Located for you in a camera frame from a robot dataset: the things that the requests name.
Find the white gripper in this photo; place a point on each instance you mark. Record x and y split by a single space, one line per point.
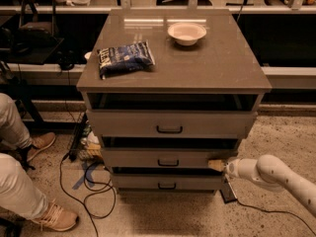
231 167

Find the blue chip bag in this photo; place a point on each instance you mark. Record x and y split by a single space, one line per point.
124 59

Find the person's leg beige trousers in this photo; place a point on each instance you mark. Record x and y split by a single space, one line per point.
18 192
12 129

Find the white bowl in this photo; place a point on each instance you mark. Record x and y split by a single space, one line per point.
186 34

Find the black bag on shelf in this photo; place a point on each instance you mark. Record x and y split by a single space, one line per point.
37 33

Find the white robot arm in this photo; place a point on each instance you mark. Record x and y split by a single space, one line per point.
270 173

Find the person's upper leg beige trousers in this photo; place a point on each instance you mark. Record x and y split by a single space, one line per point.
12 129

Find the black headphones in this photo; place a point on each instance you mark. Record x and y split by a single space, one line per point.
65 60

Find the tan sneaker lower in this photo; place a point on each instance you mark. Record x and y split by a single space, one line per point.
57 218

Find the grey drawer cabinet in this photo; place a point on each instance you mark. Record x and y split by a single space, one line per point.
219 73

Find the grey drawer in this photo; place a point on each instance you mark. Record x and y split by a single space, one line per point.
177 124
150 152
166 179

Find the tan shoe upper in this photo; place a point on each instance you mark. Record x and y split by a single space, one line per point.
39 144

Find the person's lower leg beige trousers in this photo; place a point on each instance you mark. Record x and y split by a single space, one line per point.
18 192

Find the wire basket with items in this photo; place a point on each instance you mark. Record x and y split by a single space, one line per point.
83 144

